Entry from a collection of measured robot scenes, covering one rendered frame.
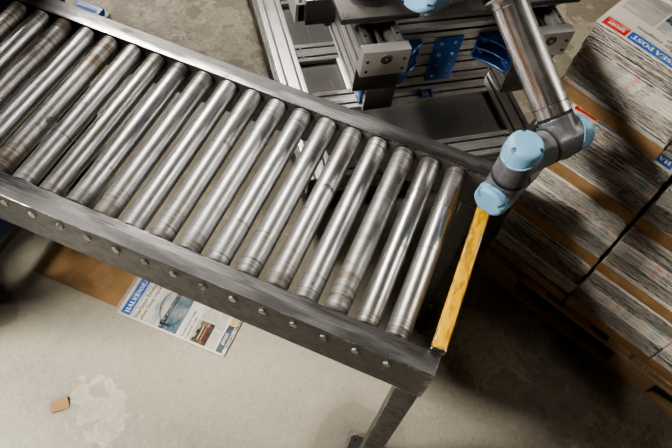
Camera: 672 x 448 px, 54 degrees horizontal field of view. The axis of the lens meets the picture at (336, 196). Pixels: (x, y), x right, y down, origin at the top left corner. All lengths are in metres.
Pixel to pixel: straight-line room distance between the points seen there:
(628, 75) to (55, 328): 1.74
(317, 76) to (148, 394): 1.24
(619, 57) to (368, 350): 0.85
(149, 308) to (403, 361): 1.11
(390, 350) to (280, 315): 0.22
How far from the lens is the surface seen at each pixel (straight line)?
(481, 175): 1.56
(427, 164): 1.53
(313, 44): 2.58
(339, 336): 1.29
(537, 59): 1.41
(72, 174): 1.52
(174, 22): 3.00
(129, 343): 2.17
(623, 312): 2.15
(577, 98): 1.73
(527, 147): 1.33
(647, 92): 1.64
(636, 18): 1.67
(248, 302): 1.32
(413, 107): 2.45
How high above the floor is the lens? 1.98
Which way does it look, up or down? 55 degrees down
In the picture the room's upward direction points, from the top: 11 degrees clockwise
